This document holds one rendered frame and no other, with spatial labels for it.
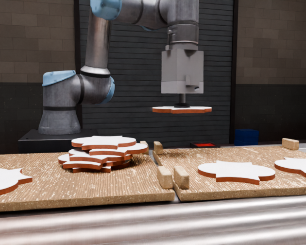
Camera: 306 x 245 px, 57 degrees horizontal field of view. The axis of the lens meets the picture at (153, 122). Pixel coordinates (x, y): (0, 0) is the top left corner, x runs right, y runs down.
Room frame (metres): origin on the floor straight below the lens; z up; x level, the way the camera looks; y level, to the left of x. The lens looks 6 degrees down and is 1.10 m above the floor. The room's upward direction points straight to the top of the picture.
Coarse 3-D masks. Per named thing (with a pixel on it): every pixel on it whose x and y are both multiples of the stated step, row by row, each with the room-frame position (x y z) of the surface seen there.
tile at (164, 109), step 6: (156, 108) 0.68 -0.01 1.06; (162, 108) 0.67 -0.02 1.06; (168, 108) 0.67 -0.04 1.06; (174, 108) 0.66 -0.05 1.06; (180, 108) 0.66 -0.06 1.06; (186, 108) 0.66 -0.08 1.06; (192, 108) 0.66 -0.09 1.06; (198, 108) 0.66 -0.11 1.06; (204, 108) 0.68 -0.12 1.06; (210, 108) 0.70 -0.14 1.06
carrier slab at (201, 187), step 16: (160, 160) 0.67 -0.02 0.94; (176, 160) 0.67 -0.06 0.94; (192, 160) 0.67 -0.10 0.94; (208, 160) 0.67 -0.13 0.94; (224, 160) 0.67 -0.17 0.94; (240, 160) 0.67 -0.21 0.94; (256, 160) 0.67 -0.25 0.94; (272, 160) 0.67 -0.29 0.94; (192, 176) 0.54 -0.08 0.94; (288, 176) 0.54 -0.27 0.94; (176, 192) 0.48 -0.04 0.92; (192, 192) 0.45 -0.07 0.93; (208, 192) 0.46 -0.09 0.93; (224, 192) 0.46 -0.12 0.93; (240, 192) 0.47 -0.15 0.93; (256, 192) 0.47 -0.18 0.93; (272, 192) 0.47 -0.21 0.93; (288, 192) 0.48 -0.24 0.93; (304, 192) 0.48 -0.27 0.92
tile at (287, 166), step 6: (276, 162) 0.61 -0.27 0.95; (282, 162) 0.61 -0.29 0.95; (288, 162) 0.61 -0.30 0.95; (294, 162) 0.61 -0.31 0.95; (300, 162) 0.61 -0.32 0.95; (276, 168) 0.59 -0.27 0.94; (282, 168) 0.58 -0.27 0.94; (288, 168) 0.57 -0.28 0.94; (294, 168) 0.56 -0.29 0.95; (300, 168) 0.56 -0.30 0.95
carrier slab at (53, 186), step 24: (0, 168) 0.60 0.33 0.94; (24, 168) 0.60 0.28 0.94; (48, 168) 0.60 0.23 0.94; (144, 168) 0.60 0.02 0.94; (24, 192) 0.45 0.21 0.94; (48, 192) 0.45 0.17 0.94; (72, 192) 0.45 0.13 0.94; (96, 192) 0.45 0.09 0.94; (120, 192) 0.45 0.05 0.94; (144, 192) 0.45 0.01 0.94; (168, 192) 0.46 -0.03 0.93
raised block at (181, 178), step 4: (176, 168) 0.50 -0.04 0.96; (180, 168) 0.50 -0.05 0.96; (176, 172) 0.49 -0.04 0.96; (180, 172) 0.48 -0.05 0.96; (184, 172) 0.48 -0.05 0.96; (176, 176) 0.49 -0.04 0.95; (180, 176) 0.47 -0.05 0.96; (184, 176) 0.46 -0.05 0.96; (188, 176) 0.47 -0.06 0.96; (176, 180) 0.49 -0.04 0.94; (180, 180) 0.46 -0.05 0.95; (184, 180) 0.46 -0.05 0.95; (188, 180) 0.47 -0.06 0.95; (180, 184) 0.46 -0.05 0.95; (184, 184) 0.46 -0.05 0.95; (188, 184) 0.47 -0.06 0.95; (180, 188) 0.47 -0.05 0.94; (184, 188) 0.47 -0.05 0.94; (188, 188) 0.47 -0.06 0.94
